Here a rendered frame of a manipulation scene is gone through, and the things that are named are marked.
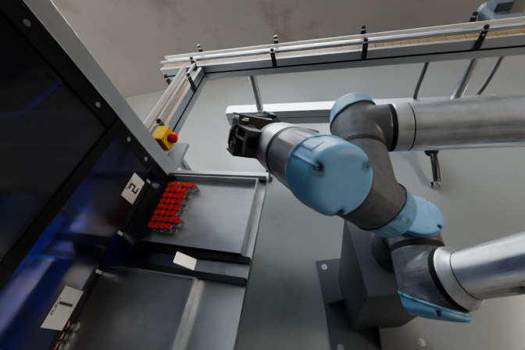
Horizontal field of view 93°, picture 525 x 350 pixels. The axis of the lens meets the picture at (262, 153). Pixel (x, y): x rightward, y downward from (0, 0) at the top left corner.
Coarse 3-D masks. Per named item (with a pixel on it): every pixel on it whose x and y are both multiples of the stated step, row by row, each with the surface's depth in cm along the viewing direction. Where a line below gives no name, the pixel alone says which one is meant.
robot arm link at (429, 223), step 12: (420, 204) 60; (432, 204) 60; (420, 216) 58; (432, 216) 57; (420, 228) 56; (432, 228) 55; (384, 240) 68; (396, 240) 59; (408, 240) 57; (420, 240) 55; (432, 240) 55
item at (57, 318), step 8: (64, 288) 60; (72, 288) 62; (64, 296) 60; (72, 296) 62; (80, 296) 64; (56, 304) 59; (56, 312) 59; (64, 312) 60; (48, 320) 57; (56, 320) 59; (64, 320) 60; (48, 328) 57; (56, 328) 59
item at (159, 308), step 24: (96, 288) 76; (120, 288) 75; (144, 288) 73; (168, 288) 72; (192, 288) 68; (96, 312) 72; (120, 312) 70; (144, 312) 69; (168, 312) 68; (96, 336) 68; (120, 336) 66; (144, 336) 65; (168, 336) 64
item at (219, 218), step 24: (216, 192) 91; (240, 192) 89; (192, 216) 86; (216, 216) 84; (240, 216) 83; (144, 240) 80; (168, 240) 82; (192, 240) 80; (216, 240) 79; (240, 240) 77
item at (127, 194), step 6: (132, 180) 81; (138, 180) 84; (132, 186) 81; (138, 186) 84; (126, 192) 78; (132, 192) 81; (138, 192) 84; (126, 198) 78; (132, 198) 81; (132, 204) 81
